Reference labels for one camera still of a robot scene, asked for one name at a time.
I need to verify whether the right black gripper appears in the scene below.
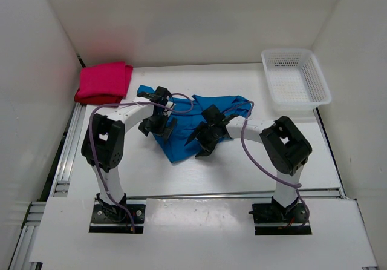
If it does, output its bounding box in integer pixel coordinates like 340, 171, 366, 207
186, 121, 219, 157

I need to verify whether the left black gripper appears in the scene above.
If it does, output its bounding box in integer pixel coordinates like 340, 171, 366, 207
138, 111, 177, 142

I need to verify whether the blue t shirt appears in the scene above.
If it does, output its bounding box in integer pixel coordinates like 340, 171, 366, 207
154, 95, 251, 163

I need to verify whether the pink t shirt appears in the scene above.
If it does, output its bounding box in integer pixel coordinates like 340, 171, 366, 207
77, 60, 128, 99

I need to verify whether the dark red t shirt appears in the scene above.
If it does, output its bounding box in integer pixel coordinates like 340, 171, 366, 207
73, 64, 134, 105

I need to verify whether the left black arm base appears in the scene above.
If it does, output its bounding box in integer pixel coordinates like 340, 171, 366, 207
89, 194, 146, 234

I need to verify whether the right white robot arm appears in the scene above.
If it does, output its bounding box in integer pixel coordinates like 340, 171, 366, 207
186, 105, 312, 222

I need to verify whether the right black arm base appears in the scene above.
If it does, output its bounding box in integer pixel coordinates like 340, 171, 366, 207
249, 197, 312, 236

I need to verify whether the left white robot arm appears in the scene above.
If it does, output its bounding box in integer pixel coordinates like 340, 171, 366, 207
81, 87, 177, 223

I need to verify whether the white plastic basket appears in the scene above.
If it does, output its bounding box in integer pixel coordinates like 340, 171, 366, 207
261, 48, 332, 113

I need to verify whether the aluminium frame rail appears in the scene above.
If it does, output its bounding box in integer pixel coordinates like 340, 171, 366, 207
8, 104, 86, 269

